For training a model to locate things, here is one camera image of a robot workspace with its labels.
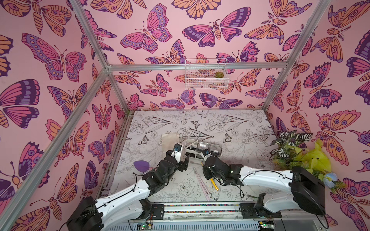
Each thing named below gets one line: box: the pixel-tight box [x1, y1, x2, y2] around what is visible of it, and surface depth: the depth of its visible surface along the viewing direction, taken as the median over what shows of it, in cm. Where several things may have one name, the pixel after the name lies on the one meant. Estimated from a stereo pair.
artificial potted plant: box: [266, 129, 347, 193], surface depth 71 cm
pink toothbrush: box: [192, 166, 212, 202], surface depth 83 cm
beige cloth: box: [161, 132, 180, 156], surface depth 105 cm
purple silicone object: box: [133, 160, 150, 173], surface depth 92 cm
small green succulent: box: [213, 71, 225, 78], surface depth 94 cm
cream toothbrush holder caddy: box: [184, 138, 206, 161], surface depth 89 cm
